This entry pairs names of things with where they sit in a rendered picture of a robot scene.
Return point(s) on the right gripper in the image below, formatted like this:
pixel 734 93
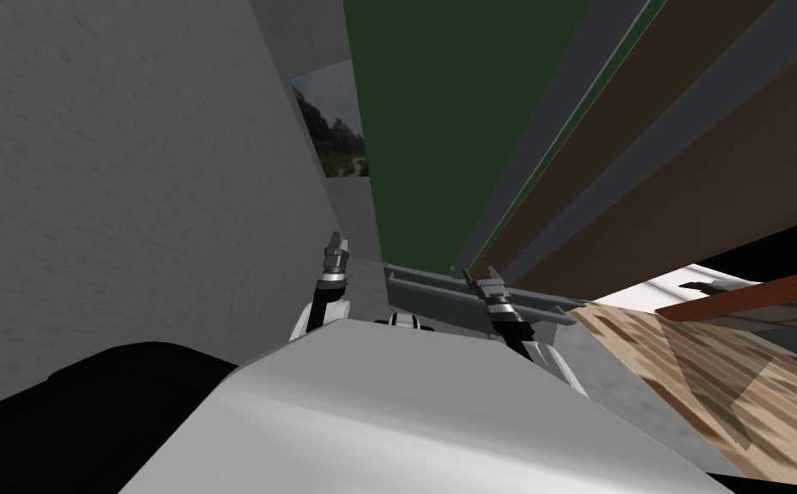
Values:
pixel 493 291

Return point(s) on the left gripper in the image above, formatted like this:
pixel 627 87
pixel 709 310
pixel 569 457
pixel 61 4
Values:
pixel 335 261

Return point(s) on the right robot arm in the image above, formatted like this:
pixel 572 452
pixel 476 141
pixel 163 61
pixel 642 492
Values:
pixel 516 328

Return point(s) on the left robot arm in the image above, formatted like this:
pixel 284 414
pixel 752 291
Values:
pixel 82 418

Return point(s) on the dark green door leaf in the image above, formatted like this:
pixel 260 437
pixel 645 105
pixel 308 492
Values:
pixel 432 130

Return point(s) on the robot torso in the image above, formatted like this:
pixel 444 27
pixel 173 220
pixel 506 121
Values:
pixel 398 412

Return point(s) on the reddish brown wooden table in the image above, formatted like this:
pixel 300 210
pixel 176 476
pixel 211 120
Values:
pixel 748 296

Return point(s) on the mountain landscape wall picture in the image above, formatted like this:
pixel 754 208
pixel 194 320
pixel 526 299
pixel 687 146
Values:
pixel 333 130

